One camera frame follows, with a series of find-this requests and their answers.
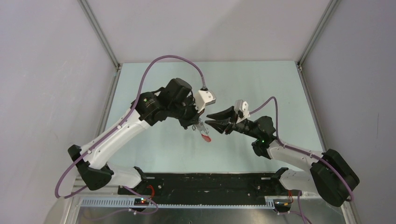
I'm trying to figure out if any red-handled metal key holder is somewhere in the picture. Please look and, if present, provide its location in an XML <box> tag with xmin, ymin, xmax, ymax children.
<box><xmin>192</xmin><ymin>120</ymin><xmax>212</xmax><ymax>142</ymax></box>

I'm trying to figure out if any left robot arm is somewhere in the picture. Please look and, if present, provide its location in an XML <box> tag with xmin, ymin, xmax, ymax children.
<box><xmin>68</xmin><ymin>78</ymin><xmax>201</xmax><ymax>194</ymax></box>

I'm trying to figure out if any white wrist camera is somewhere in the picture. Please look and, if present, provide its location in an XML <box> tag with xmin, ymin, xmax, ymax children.
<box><xmin>234</xmin><ymin>99</ymin><xmax>250</xmax><ymax>123</ymax></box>
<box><xmin>193</xmin><ymin>90</ymin><xmax>216</xmax><ymax>113</ymax></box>

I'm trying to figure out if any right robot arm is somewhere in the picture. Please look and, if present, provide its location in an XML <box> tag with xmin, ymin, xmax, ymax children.
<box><xmin>205</xmin><ymin>106</ymin><xmax>360</xmax><ymax>207</ymax></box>

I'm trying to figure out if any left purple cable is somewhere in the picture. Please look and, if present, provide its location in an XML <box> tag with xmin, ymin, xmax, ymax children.
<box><xmin>55</xmin><ymin>55</ymin><xmax>207</xmax><ymax>198</ymax></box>

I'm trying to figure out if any right aluminium frame post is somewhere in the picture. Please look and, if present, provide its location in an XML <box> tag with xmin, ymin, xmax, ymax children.
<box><xmin>297</xmin><ymin>0</ymin><xmax>341</xmax><ymax>71</ymax></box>

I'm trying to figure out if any left aluminium frame post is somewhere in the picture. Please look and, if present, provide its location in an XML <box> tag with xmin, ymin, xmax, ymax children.
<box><xmin>77</xmin><ymin>0</ymin><xmax>120</xmax><ymax>70</ymax></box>

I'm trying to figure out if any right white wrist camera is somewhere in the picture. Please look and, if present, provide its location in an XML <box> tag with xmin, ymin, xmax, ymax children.
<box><xmin>234</xmin><ymin>99</ymin><xmax>250</xmax><ymax>123</ymax></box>

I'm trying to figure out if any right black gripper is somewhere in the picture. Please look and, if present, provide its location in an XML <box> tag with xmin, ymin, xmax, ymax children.
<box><xmin>205</xmin><ymin>106</ymin><xmax>260</xmax><ymax>140</ymax></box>

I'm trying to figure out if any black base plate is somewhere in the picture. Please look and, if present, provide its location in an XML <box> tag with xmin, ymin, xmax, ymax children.
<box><xmin>133</xmin><ymin>173</ymin><xmax>298</xmax><ymax>205</ymax></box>

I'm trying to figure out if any purple cable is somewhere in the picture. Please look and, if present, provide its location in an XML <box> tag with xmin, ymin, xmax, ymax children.
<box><xmin>55</xmin><ymin>55</ymin><xmax>207</xmax><ymax>198</ymax></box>
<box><xmin>249</xmin><ymin>96</ymin><xmax>355</xmax><ymax>202</ymax></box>

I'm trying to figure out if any aluminium frame post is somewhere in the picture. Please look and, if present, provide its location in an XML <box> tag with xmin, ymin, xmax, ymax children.
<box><xmin>297</xmin><ymin>0</ymin><xmax>341</xmax><ymax>71</ymax></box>
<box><xmin>77</xmin><ymin>0</ymin><xmax>120</xmax><ymax>70</ymax></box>

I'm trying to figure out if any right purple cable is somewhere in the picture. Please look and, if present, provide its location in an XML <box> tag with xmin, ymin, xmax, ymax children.
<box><xmin>249</xmin><ymin>96</ymin><xmax>355</xmax><ymax>202</ymax></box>

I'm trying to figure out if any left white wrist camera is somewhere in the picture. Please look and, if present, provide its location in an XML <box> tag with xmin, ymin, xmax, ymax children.
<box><xmin>193</xmin><ymin>90</ymin><xmax>216</xmax><ymax>113</ymax></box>

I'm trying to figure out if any grey cable duct rail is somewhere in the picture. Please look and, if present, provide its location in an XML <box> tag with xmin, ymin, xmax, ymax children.
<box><xmin>80</xmin><ymin>197</ymin><xmax>275</xmax><ymax>209</ymax></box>

